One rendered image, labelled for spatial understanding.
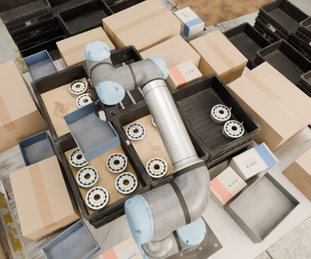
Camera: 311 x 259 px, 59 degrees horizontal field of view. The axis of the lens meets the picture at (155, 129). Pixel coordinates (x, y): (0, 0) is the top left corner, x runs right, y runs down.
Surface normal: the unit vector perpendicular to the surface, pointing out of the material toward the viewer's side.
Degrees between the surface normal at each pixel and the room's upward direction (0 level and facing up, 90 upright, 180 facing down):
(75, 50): 0
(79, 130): 1
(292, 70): 0
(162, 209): 9
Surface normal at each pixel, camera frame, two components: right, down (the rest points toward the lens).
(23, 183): 0.01, -0.50
